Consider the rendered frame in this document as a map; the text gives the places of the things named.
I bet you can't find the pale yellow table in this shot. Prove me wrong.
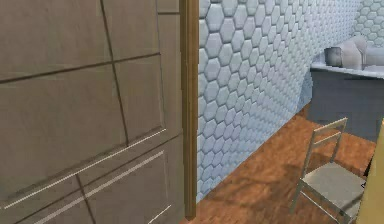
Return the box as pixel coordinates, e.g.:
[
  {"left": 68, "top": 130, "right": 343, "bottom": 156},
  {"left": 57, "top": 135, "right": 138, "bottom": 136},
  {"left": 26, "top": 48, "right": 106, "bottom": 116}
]
[{"left": 355, "top": 117, "right": 384, "bottom": 224}]

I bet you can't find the grey metal pot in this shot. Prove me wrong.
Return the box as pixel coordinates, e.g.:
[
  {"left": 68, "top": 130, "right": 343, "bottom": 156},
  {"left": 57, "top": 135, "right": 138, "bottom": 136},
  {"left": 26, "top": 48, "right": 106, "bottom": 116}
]
[{"left": 324, "top": 46, "right": 343, "bottom": 67}]

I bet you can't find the pale grey rounded appliance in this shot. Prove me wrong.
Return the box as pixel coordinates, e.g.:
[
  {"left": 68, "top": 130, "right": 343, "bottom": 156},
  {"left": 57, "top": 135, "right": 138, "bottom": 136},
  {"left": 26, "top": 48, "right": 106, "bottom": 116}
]
[{"left": 337, "top": 35, "right": 369, "bottom": 71}]

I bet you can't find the grey kitchen counter cabinet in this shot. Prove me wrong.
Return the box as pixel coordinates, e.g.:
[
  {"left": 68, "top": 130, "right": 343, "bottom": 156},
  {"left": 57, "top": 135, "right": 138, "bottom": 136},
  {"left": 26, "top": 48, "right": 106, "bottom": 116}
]
[{"left": 305, "top": 46, "right": 384, "bottom": 144}]

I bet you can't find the grey wooden chair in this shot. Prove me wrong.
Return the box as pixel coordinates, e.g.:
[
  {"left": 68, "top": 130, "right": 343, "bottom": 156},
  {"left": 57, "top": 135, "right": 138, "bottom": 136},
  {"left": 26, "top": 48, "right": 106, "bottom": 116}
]
[{"left": 289, "top": 117, "right": 368, "bottom": 224}]

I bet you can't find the brown panelled room door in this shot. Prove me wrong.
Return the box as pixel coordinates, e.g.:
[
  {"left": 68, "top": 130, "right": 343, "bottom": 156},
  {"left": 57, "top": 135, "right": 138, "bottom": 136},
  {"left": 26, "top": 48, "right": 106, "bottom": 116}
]
[{"left": 0, "top": 0, "right": 200, "bottom": 224}]

